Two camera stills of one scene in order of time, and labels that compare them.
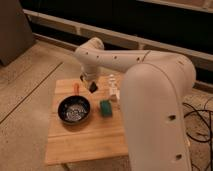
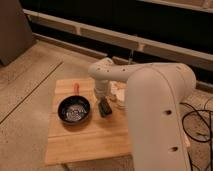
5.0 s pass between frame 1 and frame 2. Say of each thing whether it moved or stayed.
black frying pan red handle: stayed
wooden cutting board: stayed
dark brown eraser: moved
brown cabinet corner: stayed
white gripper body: moved
